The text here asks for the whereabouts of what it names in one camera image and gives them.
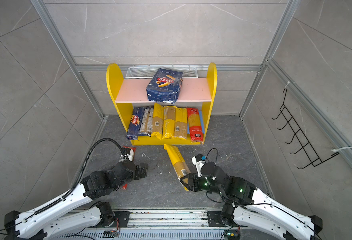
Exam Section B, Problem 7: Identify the yellow short spaghetti bag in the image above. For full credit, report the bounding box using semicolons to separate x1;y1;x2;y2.
151;103;164;140

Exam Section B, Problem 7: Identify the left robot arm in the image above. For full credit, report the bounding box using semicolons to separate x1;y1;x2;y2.
0;138;148;240

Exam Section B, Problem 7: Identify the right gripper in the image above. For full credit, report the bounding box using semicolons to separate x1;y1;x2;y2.
179;173;225;196

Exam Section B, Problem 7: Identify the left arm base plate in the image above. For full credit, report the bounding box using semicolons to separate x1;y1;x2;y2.
97;211;130;229

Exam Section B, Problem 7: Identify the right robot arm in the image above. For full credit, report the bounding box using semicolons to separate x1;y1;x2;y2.
180;162;323;240

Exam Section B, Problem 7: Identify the clear spaghetti bag white label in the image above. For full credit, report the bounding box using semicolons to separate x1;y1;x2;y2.
138;106;153;137

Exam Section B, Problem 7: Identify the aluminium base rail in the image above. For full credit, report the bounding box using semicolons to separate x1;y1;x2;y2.
43;209;294;240

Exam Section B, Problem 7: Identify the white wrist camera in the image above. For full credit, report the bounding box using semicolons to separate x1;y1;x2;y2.
119;148;134;162
192;154;207;177

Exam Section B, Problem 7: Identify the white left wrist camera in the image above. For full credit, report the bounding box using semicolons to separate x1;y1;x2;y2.
119;148;134;162

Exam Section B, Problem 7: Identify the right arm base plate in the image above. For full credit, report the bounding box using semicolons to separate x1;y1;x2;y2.
207;211;232;227

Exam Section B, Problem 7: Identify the red spaghetti bag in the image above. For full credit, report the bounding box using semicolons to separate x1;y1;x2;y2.
187;108;204;143
119;146;136;190

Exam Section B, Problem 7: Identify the yellow shelf unit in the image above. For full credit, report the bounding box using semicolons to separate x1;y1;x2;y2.
106;63;217;146

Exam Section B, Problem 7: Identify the blue Barilla spaghetti box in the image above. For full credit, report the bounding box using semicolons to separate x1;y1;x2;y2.
126;107;145;140

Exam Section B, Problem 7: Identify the blue Barilla rigatoni box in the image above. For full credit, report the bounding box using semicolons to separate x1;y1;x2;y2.
146;69;183;104

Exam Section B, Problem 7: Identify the black wire wall rack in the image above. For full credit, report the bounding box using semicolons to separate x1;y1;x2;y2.
272;89;340;170

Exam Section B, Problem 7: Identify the yellow Pastatime spaghetti bag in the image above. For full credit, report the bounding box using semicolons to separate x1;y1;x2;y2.
162;106;177;140

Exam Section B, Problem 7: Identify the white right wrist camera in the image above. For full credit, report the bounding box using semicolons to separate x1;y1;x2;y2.
192;154;207;177

